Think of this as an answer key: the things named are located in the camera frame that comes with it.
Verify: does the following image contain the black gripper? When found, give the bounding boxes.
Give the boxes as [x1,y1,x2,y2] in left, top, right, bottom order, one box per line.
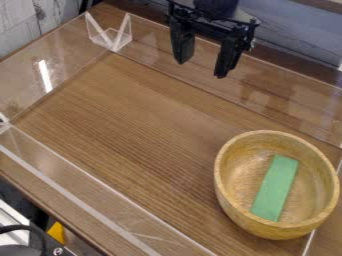
[167,0,260,79]

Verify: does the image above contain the green rectangular block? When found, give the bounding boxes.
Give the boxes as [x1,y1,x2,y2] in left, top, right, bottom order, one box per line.
[249,155,299,222]

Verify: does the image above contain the brown wooden bowl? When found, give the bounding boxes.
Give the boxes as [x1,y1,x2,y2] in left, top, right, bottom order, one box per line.
[213,130,339,240]

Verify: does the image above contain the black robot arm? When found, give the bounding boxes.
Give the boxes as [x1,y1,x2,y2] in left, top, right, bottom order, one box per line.
[167,0,260,79]

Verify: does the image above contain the yellow label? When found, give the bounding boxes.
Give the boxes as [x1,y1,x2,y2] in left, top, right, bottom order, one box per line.
[46,222,65,244]

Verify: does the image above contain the clear acrylic corner bracket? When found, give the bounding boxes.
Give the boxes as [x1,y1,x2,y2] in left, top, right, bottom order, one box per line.
[84,13,132,52]

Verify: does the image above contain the clear acrylic wall panel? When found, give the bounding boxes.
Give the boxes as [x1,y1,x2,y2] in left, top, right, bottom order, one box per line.
[0,114,215,256]

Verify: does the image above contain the black cable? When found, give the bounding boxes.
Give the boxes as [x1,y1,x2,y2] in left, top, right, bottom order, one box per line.
[0,224,49,256]

